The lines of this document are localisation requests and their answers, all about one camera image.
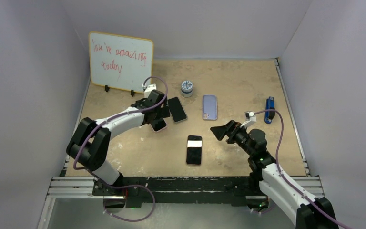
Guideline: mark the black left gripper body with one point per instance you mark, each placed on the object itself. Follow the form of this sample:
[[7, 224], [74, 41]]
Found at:
[[161, 112]]

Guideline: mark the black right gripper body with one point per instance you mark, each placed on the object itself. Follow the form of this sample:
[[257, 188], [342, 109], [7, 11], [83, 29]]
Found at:
[[238, 136]]

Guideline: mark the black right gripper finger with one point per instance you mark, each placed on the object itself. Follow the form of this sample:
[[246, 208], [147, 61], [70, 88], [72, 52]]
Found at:
[[221, 129], [220, 136]]

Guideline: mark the small black phone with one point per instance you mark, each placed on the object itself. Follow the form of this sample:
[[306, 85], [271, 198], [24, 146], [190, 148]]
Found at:
[[158, 125]]

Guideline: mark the purple phone black screen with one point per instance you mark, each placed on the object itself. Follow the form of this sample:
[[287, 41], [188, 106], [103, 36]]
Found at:
[[194, 150]]

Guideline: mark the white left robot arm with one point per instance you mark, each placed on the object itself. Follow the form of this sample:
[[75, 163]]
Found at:
[[90, 142]]

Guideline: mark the phone in pink case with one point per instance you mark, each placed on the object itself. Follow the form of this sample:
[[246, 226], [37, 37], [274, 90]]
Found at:
[[176, 110]]

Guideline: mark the blue black stapler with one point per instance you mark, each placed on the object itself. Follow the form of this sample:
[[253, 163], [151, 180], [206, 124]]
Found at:
[[269, 107]]

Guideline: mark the orange framed whiteboard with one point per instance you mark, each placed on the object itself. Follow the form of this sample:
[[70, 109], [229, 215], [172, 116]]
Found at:
[[120, 62]]

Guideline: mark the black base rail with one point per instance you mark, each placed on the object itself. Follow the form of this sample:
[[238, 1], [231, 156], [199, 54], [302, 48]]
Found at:
[[236, 191]]

